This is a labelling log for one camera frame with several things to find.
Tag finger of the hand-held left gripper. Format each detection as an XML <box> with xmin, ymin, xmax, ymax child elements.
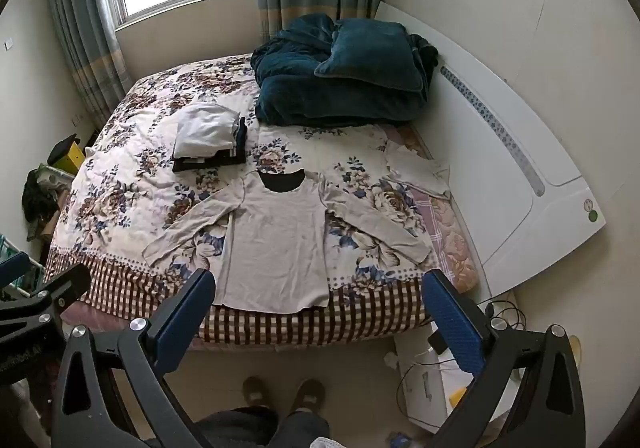
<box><xmin>30</xmin><ymin>263</ymin><xmax>92</xmax><ymax>316</ymax></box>
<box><xmin>0</xmin><ymin>251</ymin><xmax>30</xmax><ymax>301</ymax></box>

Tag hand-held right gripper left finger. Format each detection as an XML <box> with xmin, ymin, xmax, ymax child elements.
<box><xmin>52</xmin><ymin>269</ymin><xmax>217</xmax><ymax>448</ymax></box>

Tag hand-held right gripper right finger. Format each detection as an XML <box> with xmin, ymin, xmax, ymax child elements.
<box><xmin>421</xmin><ymin>269</ymin><xmax>586</xmax><ymax>448</ymax></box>

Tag beige long-sleeve shirt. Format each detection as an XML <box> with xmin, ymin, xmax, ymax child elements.
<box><xmin>142</xmin><ymin>169</ymin><xmax>432</xmax><ymax>314</ymax></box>

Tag dark clothes pile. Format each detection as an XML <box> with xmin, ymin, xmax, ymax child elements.
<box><xmin>21</xmin><ymin>168</ymin><xmax>61</xmax><ymax>241</ymax></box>

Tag green drying rack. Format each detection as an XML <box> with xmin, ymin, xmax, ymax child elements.
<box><xmin>0</xmin><ymin>234</ymin><xmax>46</xmax><ymax>301</ymax></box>

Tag black phone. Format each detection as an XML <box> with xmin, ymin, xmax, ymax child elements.
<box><xmin>427</xmin><ymin>329</ymin><xmax>452</xmax><ymax>355</ymax></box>

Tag white cloth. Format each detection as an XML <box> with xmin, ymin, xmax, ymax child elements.
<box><xmin>0</xmin><ymin>385</ymin><xmax>43</xmax><ymax>448</ymax></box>

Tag white low cabinet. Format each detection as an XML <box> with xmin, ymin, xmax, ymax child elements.
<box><xmin>394</xmin><ymin>328</ymin><xmax>477</xmax><ymax>425</ymax></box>

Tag pink floral mattress pad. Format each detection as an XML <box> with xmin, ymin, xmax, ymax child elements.
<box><xmin>385</xmin><ymin>125</ymin><xmax>480</xmax><ymax>294</ymax></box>

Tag yellow small item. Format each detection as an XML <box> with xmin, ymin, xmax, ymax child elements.
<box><xmin>449</xmin><ymin>387</ymin><xmax>474</xmax><ymax>410</ymax></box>

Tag brown slipper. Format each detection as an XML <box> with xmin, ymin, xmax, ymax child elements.
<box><xmin>290</xmin><ymin>379</ymin><xmax>326</xmax><ymax>417</ymax></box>
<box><xmin>242</xmin><ymin>376</ymin><xmax>271</xmax><ymax>412</ymax></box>

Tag white headboard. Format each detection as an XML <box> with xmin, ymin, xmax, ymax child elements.
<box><xmin>375</xmin><ymin>1</ymin><xmax>608</xmax><ymax>301</ymax></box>

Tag person's left leg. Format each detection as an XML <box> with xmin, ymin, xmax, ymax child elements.
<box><xmin>192</xmin><ymin>406</ymin><xmax>279</xmax><ymax>448</ymax></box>

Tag person's leg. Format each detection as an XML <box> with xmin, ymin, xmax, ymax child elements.
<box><xmin>192</xmin><ymin>406</ymin><xmax>279</xmax><ymax>448</ymax></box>
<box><xmin>270</xmin><ymin>410</ymin><xmax>331</xmax><ymax>448</ymax></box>

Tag yellow box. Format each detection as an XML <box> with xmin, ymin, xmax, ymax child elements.
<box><xmin>50</xmin><ymin>142</ymin><xmax>87</xmax><ymax>175</ymax></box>

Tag black cloth on box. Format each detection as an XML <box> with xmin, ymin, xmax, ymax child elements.
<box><xmin>47</xmin><ymin>133</ymin><xmax>78</xmax><ymax>163</ymax></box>

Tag floral bed sheet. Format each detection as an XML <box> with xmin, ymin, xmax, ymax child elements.
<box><xmin>42</xmin><ymin>53</ymin><xmax>481</xmax><ymax>346</ymax></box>

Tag crumpled white garment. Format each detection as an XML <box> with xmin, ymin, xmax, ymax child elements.
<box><xmin>384</xmin><ymin>141</ymin><xmax>451</xmax><ymax>199</ymax></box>

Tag black folded garment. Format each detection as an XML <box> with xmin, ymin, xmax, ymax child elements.
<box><xmin>171</xmin><ymin>117</ymin><xmax>248</xmax><ymax>174</ymax></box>

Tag person's right leg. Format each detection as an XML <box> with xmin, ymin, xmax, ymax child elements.
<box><xmin>270</xmin><ymin>410</ymin><xmax>331</xmax><ymax>448</ymax></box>

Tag white folded garment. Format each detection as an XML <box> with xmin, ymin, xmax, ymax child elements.
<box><xmin>174</xmin><ymin>103</ymin><xmax>242</xmax><ymax>158</ymax></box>

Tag teal fleece blanket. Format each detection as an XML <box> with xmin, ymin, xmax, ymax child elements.
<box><xmin>250</xmin><ymin>13</ymin><xmax>441</xmax><ymax>126</ymax></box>

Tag teal fleece pillow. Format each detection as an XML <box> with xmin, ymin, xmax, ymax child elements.
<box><xmin>314</xmin><ymin>18</ymin><xmax>426</xmax><ymax>92</ymax></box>

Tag black cable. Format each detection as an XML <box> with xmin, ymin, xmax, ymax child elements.
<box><xmin>477</xmin><ymin>297</ymin><xmax>527</xmax><ymax>331</ymax></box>

